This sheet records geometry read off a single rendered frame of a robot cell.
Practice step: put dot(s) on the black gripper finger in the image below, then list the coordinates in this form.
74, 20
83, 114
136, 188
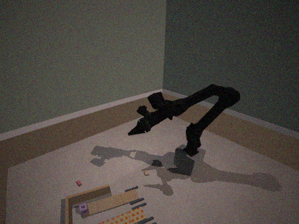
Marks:
136, 130

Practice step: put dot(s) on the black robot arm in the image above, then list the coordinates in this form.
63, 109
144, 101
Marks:
167, 109

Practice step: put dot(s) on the tan grid-patterned strip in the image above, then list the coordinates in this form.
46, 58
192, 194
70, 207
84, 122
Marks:
124, 198

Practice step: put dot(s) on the beige strip with orange polka dots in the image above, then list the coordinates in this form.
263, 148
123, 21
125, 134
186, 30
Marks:
133, 216

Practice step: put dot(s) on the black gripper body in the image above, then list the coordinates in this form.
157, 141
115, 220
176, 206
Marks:
151, 121

